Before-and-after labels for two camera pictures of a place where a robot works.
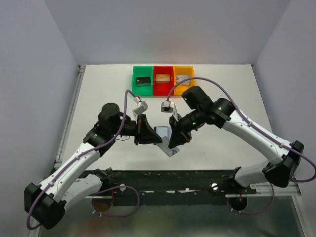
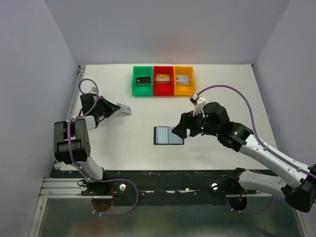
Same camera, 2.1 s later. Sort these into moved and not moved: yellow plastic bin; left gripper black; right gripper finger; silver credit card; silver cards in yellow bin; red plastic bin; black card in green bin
Moved: silver credit card; right gripper finger; left gripper black
Not moved: black card in green bin; yellow plastic bin; silver cards in yellow bin; red plastic bin
